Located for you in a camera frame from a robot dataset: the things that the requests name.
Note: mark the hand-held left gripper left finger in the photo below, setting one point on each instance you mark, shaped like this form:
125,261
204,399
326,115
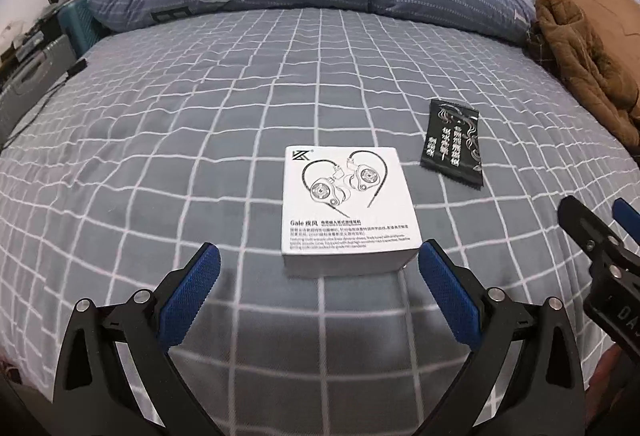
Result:
192,301

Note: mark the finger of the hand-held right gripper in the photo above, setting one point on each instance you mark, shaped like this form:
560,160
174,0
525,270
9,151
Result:
575,223
627,218

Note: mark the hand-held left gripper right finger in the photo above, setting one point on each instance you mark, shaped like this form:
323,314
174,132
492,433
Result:
450,296

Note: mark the silver suitcase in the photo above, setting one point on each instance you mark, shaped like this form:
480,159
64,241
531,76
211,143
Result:
30,75

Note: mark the grey checked bed sheet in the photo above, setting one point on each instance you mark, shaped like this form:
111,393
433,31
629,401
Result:
200,115

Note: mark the white earphone box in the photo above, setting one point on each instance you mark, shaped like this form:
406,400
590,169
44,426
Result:
345,216

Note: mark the brown fleece coat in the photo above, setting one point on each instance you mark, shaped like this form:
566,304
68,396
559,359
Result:
580,50

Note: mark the black printed sachet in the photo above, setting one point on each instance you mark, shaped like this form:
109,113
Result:
450,140

